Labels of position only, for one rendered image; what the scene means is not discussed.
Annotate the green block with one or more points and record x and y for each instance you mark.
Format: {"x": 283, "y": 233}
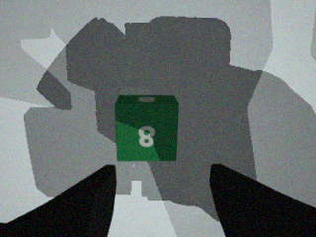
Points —
{"x": 146, "y": 128}

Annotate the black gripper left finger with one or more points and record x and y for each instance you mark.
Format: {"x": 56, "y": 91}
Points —
{"x": 84, "y": 210}

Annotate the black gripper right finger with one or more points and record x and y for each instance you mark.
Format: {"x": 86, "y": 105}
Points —
{"x": 247, "y": 208}

